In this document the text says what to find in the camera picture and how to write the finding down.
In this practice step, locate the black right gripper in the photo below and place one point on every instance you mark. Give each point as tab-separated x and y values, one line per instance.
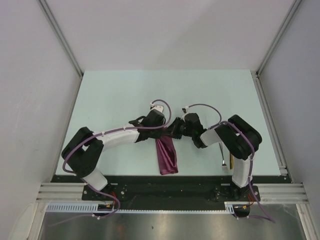
172	130

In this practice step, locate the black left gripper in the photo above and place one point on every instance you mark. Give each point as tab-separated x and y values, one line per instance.
157	134

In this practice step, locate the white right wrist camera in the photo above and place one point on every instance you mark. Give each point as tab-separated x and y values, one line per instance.
185	111

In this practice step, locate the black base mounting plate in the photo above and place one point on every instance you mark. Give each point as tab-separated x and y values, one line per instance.
176	193

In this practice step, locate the white slotted cable duct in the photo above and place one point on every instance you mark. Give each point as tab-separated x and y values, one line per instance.
96	208

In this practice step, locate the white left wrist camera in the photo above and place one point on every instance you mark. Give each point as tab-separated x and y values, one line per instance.
157	107

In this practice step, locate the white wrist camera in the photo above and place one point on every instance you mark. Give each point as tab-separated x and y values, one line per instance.
185	111
157	107

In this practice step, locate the right aluminium frame post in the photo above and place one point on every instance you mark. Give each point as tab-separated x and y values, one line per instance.
294	8

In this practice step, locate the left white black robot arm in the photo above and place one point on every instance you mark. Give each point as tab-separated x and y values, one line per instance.
83	151

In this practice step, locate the gold butter knife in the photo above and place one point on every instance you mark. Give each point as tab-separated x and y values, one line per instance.
231	161

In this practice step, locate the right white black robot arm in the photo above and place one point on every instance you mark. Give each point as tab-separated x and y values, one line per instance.
238	136

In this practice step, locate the silver metal fork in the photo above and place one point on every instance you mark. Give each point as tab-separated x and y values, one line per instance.
223	165

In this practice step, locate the magenta satin napkin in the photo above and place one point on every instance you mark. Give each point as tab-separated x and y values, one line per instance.
166	155

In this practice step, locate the aluminium front rail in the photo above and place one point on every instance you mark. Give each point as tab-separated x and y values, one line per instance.
270	193

